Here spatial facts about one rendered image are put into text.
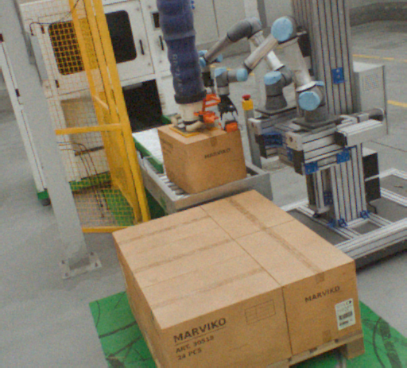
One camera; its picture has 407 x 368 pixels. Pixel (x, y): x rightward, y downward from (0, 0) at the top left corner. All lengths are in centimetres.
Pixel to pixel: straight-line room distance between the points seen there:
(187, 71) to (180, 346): 191
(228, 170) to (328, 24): 115
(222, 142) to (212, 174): 23
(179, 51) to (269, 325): 192
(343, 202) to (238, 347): 150
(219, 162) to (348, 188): 88
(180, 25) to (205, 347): 207
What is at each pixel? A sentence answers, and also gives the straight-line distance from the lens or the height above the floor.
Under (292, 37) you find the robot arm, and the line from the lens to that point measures 326.
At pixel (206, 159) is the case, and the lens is 383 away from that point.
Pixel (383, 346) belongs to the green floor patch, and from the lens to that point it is 328.
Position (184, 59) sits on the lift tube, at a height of 146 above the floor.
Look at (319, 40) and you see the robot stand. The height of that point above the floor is 147.
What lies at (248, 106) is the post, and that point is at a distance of 442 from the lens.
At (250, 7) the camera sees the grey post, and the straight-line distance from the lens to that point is 684.
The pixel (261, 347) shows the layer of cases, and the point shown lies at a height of 26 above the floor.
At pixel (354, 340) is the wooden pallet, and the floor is 10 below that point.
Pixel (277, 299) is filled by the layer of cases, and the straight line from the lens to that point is 281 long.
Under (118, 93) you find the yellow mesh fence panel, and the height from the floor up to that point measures 125.
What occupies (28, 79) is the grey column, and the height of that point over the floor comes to 150.
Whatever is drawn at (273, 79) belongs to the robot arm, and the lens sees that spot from 384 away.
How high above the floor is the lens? 200
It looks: 19 degrees down
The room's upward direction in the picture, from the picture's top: 11 degrees counter-clockwise
